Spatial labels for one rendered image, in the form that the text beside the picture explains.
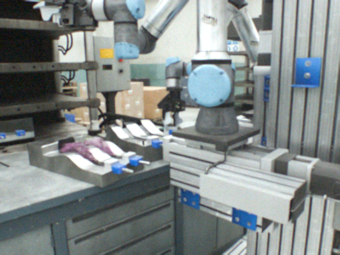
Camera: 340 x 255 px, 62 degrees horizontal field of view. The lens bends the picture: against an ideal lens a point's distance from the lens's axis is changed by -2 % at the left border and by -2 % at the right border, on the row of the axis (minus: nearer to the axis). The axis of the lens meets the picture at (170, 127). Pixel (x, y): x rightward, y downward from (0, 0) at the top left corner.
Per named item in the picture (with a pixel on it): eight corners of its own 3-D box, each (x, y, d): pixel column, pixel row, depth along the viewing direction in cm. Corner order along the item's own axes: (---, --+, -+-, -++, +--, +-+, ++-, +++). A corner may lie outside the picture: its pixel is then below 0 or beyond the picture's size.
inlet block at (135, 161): (153, 168, 125) (153, 156, 123) (146, 172, 121) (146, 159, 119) (130, 163, 132) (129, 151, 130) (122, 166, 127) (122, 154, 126)
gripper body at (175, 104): (173, 112, 140) (173, 87, 140) (163, 112, 147) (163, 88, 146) (185, 112, 145) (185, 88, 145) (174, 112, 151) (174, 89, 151)
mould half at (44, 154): (144, 167, 133) (142, 144, 131) (102, 187, 112) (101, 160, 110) (72, 151, 160) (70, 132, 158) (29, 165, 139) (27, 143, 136)
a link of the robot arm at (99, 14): (102, -9, 85) (115, 0, 93) (89, -7, 86) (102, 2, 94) (102, 17, 85) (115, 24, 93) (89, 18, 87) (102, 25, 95)
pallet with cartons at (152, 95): (172, 119, 684) (172, 87, 668) (153, 125, 615) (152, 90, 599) (131, 115, 744) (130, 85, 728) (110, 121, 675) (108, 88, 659)
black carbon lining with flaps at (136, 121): (169, 140, 154) (168, 122, 152) (144, 146, 144) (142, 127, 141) (132, 130, 180) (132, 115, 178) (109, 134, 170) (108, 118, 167)
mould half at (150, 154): (185, 153, 154) (184, 128, 151) (144, 164, 138) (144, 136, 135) (133, 136, 192) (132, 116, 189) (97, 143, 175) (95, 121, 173)
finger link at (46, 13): (29, 19, 90) (57, 19, 90) (29, 0, 89) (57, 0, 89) (34, 22, 93) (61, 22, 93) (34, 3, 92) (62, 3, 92)
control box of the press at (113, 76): (139, 215, 249) (131, 37, 218) (107, 227, 230) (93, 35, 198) (125, 206, 265) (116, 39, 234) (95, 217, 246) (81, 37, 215)
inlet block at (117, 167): (137, 176, 116) (136, 163, 115) (129, 180, 112) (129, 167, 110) (113, 170, 123) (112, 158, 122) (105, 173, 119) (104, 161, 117)
